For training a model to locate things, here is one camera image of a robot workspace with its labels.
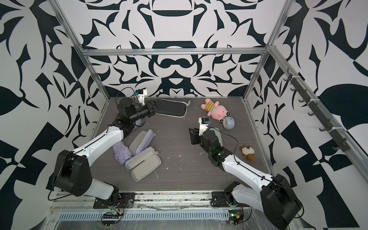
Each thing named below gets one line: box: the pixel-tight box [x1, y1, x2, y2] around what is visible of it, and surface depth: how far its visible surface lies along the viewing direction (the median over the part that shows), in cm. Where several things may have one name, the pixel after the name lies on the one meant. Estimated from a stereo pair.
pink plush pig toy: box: [200, 98, 231, 123], surface depth 107 cm
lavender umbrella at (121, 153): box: [112, 141, 134, 165], surface depth 87 cm
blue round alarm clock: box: [220, 115, 236, 133], surface depth 98 cm
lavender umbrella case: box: [131, 154, 162, 182], surface depth 85 cm
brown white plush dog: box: [239, 143, 255, 162], surface depth 91 cm
